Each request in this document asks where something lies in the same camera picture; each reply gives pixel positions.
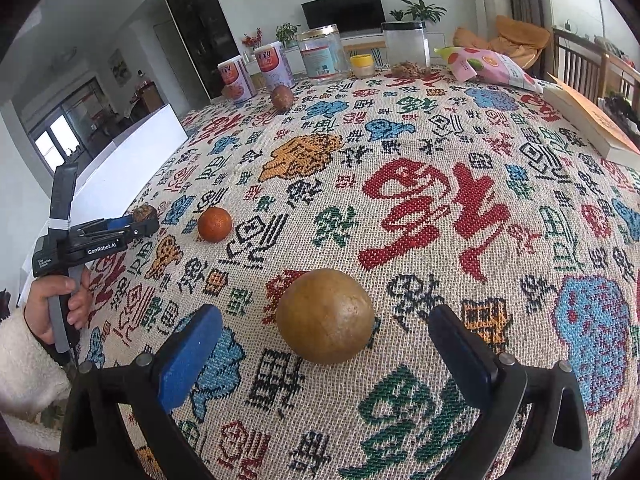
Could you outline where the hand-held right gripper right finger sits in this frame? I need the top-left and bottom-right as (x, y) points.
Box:
(428, 303), (593, 480)

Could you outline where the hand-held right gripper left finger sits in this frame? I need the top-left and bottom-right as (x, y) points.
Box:
(59, 303), (223, 480)

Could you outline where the large brown monk fruit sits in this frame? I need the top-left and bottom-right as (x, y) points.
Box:
(276, 268), (376, 365)

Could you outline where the person's left hand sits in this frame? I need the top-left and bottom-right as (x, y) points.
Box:
(24, 266), (94, 345)

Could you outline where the white box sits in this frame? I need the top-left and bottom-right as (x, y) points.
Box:
(72, 105), (188, 223)

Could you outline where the dark reddish orange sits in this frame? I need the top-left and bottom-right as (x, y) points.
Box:
(197, 207), (233, 244)

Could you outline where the printed woven tablecloth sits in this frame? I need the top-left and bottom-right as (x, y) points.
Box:
(50, 67), (640, 480)

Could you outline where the pink labelled tin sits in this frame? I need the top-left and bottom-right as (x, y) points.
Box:
(218, 57), (257, 106)
(253, 42), (296, 90)

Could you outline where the dark brown round fruit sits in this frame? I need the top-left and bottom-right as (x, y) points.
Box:
(270, 85), (294, 112)

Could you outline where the black glass cabinet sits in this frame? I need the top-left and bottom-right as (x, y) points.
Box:
(161, 0), (240, 103)

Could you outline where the red flower plant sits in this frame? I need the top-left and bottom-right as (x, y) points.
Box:
(242, 27), (264, 57)

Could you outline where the large clear glass jar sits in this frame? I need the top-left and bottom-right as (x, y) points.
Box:
(297, 25), (350, 84)

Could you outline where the yellow cover book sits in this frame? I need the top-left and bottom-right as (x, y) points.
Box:
(542, 72), (640, 160)

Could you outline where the small yellow lid jar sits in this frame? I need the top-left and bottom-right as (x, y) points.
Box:
(350, 54), (375, 79)

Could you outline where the pile of dried peel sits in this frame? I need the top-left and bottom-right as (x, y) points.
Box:
(390, 60), (432, 79)

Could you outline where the pink snack bag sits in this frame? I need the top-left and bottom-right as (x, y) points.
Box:
(434, 46), (543, 93)

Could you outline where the black television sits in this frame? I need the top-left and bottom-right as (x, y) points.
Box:
(301, 0), (386, 31)

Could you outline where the clear container black lid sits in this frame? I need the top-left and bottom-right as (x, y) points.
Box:
(381, 21), (431, 72)

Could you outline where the white television cabinet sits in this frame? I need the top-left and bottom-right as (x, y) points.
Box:
(345, 30), (447, 68)

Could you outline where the wooden chair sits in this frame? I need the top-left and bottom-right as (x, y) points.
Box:
(552, 27), (608, 101)

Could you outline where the orange cushion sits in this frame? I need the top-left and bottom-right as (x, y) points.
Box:
(453, 15), (551, 68)

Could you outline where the green potted plant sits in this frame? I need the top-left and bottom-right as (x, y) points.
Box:
(390, 0), (447, 23)

